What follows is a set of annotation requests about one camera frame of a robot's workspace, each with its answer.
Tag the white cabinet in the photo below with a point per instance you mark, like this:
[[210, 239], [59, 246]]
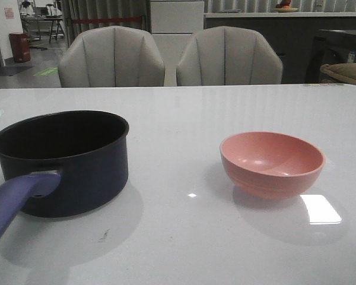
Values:
[[172, 22]]

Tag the left beige chair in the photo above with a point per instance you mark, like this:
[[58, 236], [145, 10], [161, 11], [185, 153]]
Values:
[[113, 56]]

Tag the grey kitchen counter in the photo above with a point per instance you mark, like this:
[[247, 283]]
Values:
[[291, 35]]

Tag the black appliance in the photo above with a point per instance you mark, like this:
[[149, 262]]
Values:
[[330, 47]]

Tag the red barrier belt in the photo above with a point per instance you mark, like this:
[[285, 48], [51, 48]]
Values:
[[138, 19]]

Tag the pink bowl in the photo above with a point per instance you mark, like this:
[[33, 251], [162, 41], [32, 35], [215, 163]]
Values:
[[271, 165]]

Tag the red trash bin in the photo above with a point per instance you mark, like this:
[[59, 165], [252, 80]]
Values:
[[19, 47]]

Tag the beige chair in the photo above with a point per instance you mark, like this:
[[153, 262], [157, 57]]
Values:
[[228, 56], [113, 56]]

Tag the fruit plate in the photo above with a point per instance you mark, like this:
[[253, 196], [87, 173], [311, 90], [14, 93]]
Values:
[[284, 6]]

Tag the tan cushion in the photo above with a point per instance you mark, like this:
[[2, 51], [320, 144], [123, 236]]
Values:
[[342, 73]]

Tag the dark blue saucepan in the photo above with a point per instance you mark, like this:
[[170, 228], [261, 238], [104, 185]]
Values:
[[62, 164]]

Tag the right beige chair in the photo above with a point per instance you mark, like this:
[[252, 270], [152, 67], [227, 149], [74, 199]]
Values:
[[228, 56]]

